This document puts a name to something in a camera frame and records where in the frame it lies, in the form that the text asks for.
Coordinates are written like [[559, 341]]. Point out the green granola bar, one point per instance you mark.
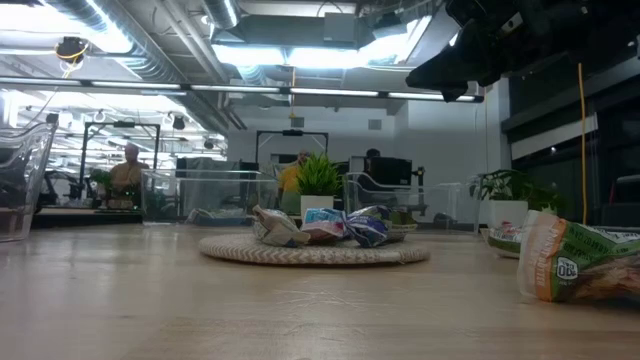
[[502, 245], [580, 260], [404, 220]]

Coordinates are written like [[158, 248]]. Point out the black floor stand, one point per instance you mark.
[[420, 182]]

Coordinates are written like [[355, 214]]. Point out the black monitor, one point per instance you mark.
[[392, 172]]

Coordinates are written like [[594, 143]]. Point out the person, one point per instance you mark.
[[373, 153], [290, 180], [129, 175]]

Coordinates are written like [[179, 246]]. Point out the clear plastic bin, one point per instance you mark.
[[220, 190], [30, 200], [430, 200]]

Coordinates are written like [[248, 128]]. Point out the leafy plant in white pot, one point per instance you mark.
[[505, 212]]

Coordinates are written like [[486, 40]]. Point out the long ceiling light strip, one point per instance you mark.
[[325, 92]]

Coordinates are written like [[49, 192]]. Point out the grey ceiling box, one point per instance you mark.
[[340, 27]]

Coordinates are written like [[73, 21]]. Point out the spiky plant in white pot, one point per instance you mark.
[[317, 175]]

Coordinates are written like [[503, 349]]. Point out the dark chair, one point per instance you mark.
[[622, 200]]

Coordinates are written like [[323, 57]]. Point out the small background plant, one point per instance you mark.
[[101, 177]]

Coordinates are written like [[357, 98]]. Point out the grey wall vent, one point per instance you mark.
[[375, 124], [297, 122]]

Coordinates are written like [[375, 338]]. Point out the black gantry frame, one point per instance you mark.
[[292, 132], [120, 124]]

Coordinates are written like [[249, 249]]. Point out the silver ventilation duct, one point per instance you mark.
[[150, 62]]

